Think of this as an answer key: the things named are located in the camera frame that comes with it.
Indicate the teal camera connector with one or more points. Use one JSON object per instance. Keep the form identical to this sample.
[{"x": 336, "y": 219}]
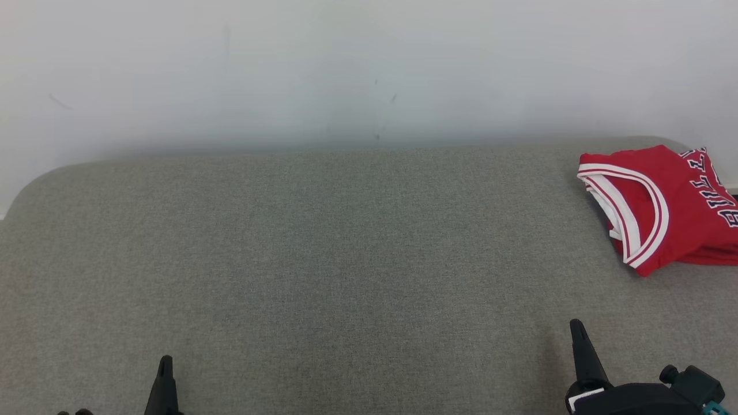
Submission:
[{"x": 715, "y": 409}]

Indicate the red and white Bulls jersey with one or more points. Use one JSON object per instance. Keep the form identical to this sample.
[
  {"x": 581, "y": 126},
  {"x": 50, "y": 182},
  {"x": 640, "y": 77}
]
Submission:
[{"x": 674, "y": 202}]

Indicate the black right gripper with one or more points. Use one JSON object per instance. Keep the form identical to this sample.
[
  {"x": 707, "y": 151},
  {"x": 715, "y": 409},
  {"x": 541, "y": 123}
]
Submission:
[{"x": 634, "y": 400}]

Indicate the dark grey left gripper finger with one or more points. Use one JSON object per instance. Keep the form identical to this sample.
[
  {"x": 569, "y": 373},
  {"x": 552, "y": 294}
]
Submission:
[{"x": 165, "y": 392}]

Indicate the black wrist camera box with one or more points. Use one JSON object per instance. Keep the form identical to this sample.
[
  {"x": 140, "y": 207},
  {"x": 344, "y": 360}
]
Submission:
[
  {"x": 83, "y": 412},
  {"x": 697, "y": 383}
]

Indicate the red Bulls basketball shorts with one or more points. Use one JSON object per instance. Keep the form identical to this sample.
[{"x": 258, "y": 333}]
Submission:
[{"x": 715, "y": 259}]

